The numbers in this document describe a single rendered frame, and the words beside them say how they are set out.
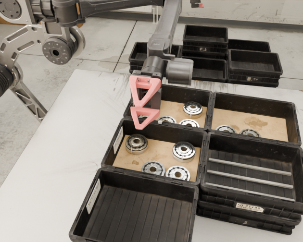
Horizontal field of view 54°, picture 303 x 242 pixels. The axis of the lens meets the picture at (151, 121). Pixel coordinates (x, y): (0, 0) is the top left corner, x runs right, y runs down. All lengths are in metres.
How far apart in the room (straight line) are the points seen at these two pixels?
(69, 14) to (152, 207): 0.77
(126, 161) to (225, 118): 0.57
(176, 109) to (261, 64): 1.31
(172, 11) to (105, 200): 0.75
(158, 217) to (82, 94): 1.03
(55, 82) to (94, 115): 1.62
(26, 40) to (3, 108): 1.56
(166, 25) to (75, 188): 0.87
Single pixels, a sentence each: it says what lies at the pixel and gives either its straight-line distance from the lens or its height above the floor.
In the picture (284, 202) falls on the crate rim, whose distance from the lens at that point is 1.20.
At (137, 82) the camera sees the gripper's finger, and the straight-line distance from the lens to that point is 0.64.
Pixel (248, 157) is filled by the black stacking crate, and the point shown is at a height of 0.83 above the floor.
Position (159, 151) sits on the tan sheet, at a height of 0.83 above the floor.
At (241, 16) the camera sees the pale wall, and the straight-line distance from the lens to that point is 4.41.
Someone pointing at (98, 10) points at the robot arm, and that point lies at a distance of 1.13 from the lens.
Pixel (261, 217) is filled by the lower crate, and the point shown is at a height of 0.80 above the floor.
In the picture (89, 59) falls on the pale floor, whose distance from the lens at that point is 3.65.
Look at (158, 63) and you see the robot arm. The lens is 0.74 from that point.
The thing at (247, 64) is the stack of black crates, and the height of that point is 0.49.
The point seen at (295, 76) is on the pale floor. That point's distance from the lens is 3.64.
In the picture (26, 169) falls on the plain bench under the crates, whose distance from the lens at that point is 1.60.
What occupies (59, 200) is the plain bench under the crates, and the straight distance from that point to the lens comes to 1.44.
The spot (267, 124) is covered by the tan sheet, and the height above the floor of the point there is 0.83.
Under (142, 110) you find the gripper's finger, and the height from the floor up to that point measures 1.42.
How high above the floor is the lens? 1.87
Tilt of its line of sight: 43 degrees down
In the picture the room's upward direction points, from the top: straight up
